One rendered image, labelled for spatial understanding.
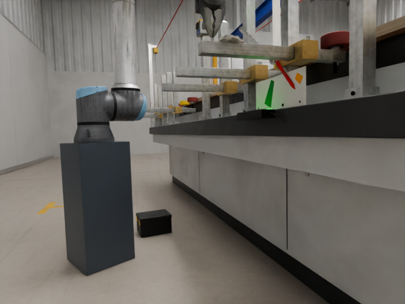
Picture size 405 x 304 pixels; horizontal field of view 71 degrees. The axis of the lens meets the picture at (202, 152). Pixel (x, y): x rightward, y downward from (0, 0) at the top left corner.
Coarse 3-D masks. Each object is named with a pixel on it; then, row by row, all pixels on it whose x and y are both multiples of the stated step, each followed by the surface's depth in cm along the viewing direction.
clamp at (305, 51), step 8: (304, 40) 73; (312, 40) 74; (296, 48) 75; (304, 48) 73; (312, 48) 74; (296, 56) 76; (304, 56) 73; (312, 56) 74; (280, 64) 83; (288, 64) 79; (296, 64) 79; (304, 64) 79
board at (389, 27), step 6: (402, 18) 67; (384, 24) 72; (390, 24) 70; (396, 24) 69; (402, 24) 67; (378, 30) 73; (384, 30) 72; (390, 30) 70; (396, 30) 69; (402, 30) 69; (378, 36) 73; (384, 36) 73; (390, 36) 73; (348, 48) 84; (300, 66) 106; (240, 84) 151; (210, 96) 196; (216, 96) 191; (198, 102) 228
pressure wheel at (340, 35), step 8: (336, 32) 78; (344, 32) 78; (328, 40) 80; (336, 40) 78; (344, 40) 78; (328, 48) 84; (336, 48) 81; (344, 48) 83; (336, 64) 82; (336, 72) 82
